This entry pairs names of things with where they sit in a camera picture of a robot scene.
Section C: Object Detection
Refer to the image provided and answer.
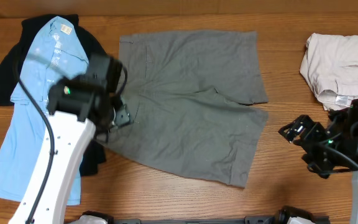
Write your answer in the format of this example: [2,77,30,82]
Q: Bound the grey shorts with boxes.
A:
[97,30,268,187]

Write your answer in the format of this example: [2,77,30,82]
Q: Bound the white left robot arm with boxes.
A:
[10,54,132,223]

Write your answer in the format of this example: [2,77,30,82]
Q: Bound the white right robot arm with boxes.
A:
[278,99,358,223]

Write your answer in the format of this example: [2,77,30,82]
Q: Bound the beige folded shorts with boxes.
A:
[300,33,358,110]

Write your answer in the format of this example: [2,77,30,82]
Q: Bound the light blue shirt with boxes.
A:
[0,16,89,202]

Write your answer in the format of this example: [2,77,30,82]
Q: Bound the black garment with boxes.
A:
[0,14,106,177]

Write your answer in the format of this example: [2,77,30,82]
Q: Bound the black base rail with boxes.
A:
[114,215,275,224]

